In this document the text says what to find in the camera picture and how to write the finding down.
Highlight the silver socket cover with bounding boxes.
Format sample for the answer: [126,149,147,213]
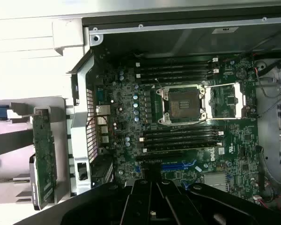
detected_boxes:
[204,82,247,120]

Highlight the open grey PC case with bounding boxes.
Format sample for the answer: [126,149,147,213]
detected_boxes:
[65,8,281,220]

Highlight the CPU socket metal frame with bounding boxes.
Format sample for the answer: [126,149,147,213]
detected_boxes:
[155,83,208,125]

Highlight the light grey parts rack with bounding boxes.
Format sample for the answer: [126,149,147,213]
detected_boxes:
[0,96,73,207]

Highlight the silver network port housing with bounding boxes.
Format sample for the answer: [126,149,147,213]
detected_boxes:
[95,105,111,116]

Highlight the thick black cable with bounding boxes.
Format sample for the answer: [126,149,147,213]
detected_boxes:
[257,57,281,78]

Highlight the thin metal locking lever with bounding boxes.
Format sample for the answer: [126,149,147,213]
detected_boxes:
[154,78,166,91]

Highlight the white corner stop block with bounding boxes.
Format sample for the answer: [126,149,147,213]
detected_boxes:
[52,18,85,57]

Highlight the blue expansion slot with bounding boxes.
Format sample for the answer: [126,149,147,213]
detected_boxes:
[135,164,187,173]

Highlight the red wire white connector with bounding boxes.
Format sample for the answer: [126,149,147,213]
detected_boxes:
[252,194,274,210]

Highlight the green Dell motherboard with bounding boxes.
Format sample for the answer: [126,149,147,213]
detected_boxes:
[85,50,260,203]

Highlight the teal serial port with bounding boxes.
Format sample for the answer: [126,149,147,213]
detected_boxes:
[96,90,106,105]

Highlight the black RAM slot white latches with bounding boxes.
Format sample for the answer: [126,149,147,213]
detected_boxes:
[135,67,220,79]
[134,57,220,68]
[142,141,224,154]
[139,130,225,143]

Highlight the grey case label sticker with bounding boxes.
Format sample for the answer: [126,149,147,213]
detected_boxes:
[212,26,239,34]

